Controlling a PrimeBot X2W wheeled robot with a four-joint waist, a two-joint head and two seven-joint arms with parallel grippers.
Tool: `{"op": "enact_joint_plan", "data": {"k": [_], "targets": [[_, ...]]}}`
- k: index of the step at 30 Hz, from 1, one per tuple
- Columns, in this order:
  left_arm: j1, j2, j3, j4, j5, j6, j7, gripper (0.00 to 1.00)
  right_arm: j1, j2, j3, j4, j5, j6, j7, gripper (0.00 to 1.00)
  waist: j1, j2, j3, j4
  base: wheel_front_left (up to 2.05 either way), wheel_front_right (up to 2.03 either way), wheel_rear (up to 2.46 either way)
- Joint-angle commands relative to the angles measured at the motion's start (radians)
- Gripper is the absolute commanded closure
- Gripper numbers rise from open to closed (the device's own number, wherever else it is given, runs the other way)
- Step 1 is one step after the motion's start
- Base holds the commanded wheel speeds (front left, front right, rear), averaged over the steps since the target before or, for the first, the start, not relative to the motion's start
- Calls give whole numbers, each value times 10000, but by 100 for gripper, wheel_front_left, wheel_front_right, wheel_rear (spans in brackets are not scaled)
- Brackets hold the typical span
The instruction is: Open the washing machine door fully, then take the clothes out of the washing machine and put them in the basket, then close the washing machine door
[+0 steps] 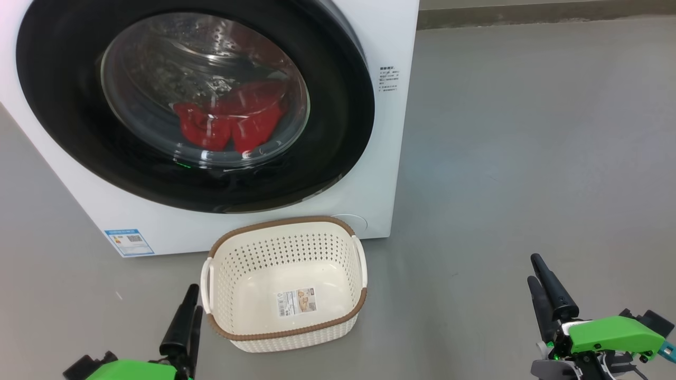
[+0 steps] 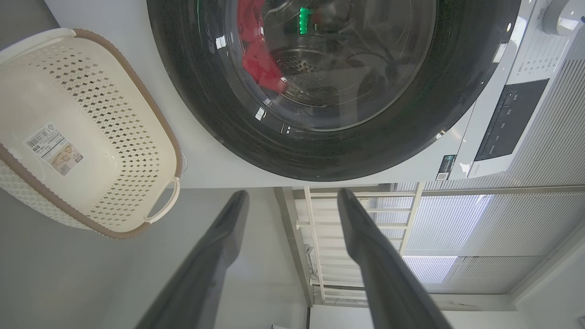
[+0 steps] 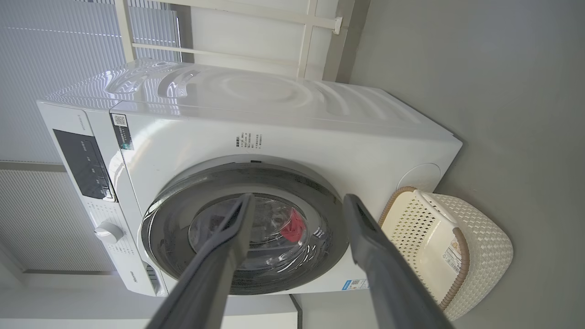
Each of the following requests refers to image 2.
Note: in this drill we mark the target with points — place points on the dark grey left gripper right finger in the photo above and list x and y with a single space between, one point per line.
388 283

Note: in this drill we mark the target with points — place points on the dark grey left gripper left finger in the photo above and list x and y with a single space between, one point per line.
201 274

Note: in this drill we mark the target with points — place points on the black round washer door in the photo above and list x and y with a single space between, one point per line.
215 105

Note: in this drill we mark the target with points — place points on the red garment with white trim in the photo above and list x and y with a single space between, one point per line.
258 64

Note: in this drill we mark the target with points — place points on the white front-load washing machine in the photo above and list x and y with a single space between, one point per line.
201 155

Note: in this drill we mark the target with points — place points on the cream perforated laundry basket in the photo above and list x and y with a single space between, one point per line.
68 105

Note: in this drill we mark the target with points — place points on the stainless steel washing machine drum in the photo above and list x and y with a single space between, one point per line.
301 68

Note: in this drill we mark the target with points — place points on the white washing machine control knob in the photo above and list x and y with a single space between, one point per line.
564 16

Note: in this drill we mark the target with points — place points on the white metal rack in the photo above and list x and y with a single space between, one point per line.
315 237

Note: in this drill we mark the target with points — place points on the round white filter cover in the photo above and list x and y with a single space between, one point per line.
183 163

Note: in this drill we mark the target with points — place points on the white window blinds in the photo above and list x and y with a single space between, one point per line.
525 228

